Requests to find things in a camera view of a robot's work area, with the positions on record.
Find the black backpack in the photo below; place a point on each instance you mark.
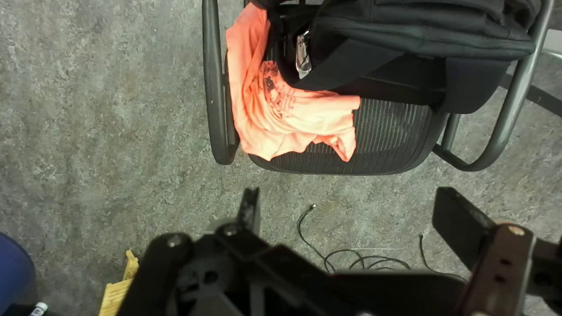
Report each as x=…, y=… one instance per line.
x=409, y=42

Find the black mesh office chair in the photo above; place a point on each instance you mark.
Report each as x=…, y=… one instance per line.
x=386, y=135

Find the blue trash bin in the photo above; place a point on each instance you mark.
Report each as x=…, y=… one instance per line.
x=14, y=275

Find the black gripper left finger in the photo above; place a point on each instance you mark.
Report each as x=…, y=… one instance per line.
x=247, y=210

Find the wooden folding stand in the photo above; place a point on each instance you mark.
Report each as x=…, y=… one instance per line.
x=116, y=287

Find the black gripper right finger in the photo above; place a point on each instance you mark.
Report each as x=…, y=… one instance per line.
x=458, y=229

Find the salmon pink cloth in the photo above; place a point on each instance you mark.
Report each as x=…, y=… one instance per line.
x=274, y=112

